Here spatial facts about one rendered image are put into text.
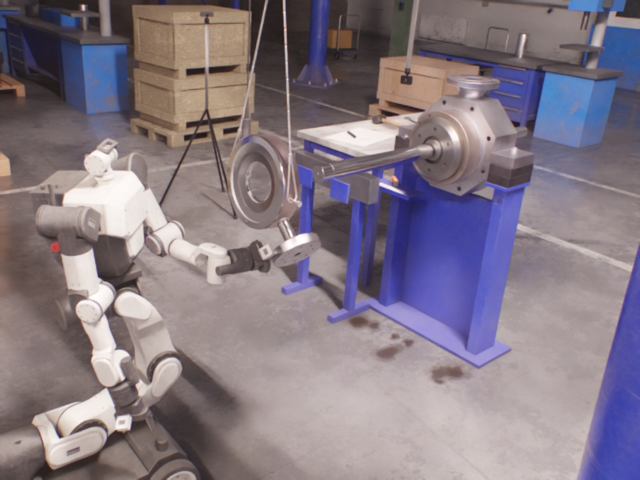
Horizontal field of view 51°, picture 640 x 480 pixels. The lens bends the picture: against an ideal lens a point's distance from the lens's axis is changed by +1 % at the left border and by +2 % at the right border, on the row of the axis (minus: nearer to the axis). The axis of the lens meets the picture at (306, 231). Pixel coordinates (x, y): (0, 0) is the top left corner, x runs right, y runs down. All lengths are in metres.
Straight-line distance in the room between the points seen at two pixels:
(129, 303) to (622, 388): 1.53
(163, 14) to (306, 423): 4.98
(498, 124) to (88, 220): 2.10
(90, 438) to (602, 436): 1.67
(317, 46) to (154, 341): 9.05
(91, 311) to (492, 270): 2.09
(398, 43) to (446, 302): 8.08
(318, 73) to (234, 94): 3.83
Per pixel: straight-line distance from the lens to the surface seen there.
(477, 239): 3.67
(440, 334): 3.86
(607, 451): 1.78
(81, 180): 2.30
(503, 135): 3.42
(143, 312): 2.42
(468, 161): 3.33
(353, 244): 3.74
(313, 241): 2.48
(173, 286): 4.21
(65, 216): 2.06
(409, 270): 4.02
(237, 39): 7.61
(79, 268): 2.12
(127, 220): 2.20
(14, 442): 2.57
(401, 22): 11.54
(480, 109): 3.40
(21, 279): 4.46
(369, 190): 3.55
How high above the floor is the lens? 1.92
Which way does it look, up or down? 22 degrees down
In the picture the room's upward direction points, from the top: 4 degrees clockwise
